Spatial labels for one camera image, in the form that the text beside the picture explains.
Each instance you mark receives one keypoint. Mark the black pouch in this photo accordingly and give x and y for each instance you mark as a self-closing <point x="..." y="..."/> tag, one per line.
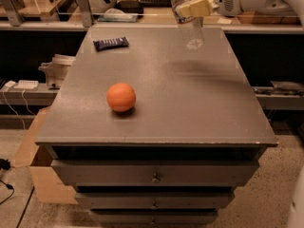
<point x="130" y="6"/>

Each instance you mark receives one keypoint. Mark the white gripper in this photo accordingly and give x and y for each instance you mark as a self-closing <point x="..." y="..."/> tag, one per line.
<point x="226" y="1"/>

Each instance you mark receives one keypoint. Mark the cardboard box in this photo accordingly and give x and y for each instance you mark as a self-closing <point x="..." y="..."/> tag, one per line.
<point x="48" y="187"/>

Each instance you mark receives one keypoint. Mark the clear plastic water bottle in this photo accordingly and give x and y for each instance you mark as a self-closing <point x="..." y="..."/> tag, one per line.
<point x="190" y="27"/>

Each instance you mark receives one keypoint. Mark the orange ball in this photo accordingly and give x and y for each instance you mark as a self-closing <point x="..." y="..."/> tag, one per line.
<point x="121" y="97"/>

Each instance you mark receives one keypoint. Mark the dark blue snack bar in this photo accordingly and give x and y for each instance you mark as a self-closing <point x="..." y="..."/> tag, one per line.
<point x="106" y="44"/>

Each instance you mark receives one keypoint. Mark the black keyboard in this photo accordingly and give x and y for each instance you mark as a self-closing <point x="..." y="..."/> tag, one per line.
<point x="156" y="3"/>

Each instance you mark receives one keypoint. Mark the white plastic bracket part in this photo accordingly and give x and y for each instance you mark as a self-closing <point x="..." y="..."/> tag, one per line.
<point x="56" y="70"/>

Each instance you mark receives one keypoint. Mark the white power strip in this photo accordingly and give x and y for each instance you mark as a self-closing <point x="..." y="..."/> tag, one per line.
<point x="26" y="84"/>

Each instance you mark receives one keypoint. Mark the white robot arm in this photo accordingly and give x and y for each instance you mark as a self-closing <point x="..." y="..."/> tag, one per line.
<point x="272" y="7"/>

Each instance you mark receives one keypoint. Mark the clear plastic lid container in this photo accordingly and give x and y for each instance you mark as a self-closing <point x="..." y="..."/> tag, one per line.
<point x="117" y="15"/>

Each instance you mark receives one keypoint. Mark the grey drawer cabinet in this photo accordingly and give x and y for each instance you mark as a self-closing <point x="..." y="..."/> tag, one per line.
<point x="195" y="134"/>

